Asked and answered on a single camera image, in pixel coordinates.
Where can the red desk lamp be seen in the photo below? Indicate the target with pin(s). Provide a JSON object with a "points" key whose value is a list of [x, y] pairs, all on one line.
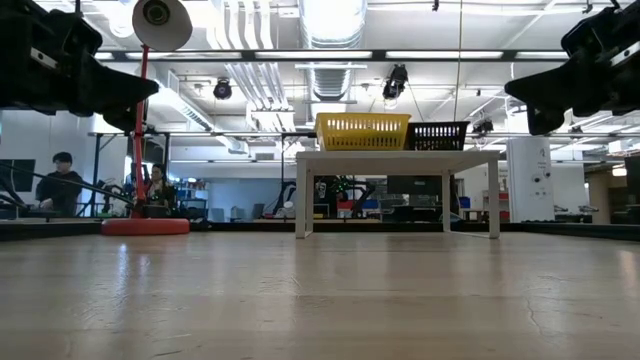
{"points": [[145, 226]]}

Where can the black plastic basket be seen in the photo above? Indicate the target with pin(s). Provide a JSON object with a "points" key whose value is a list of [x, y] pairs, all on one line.
{"points": [[440, 136]]}

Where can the person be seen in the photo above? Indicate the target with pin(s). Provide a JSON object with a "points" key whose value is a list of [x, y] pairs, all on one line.
{"points": [[60, 187], [159, 187]]}

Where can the silver ventilation duct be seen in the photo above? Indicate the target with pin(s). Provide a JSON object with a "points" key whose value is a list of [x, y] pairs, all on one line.
{"points": [[332, 40]]}

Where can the white perforated metal shelf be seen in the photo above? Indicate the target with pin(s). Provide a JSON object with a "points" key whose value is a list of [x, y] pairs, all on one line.
{"points": [[395, 162]]}

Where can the yellow plastic basket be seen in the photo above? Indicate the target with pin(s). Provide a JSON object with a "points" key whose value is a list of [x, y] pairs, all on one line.
{"points": [[360, 132]]}

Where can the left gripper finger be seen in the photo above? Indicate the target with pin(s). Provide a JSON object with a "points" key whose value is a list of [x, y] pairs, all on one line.
{"points": [[115, 87], [132, 117]]}

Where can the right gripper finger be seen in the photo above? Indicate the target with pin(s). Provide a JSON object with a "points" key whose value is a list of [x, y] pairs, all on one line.
{"points": [[542, 122], [550, 87]]}

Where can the black ceiling-mounted camera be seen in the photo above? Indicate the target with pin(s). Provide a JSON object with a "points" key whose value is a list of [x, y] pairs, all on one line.
{"points": [[222, 90], [396, 82]]}

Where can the white pillar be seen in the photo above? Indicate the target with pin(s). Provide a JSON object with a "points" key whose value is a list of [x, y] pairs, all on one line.
{"points": [[530, 180]]}

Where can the black monitor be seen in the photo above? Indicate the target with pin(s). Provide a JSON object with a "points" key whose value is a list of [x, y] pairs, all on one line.
{"points": [[20, 175]]}

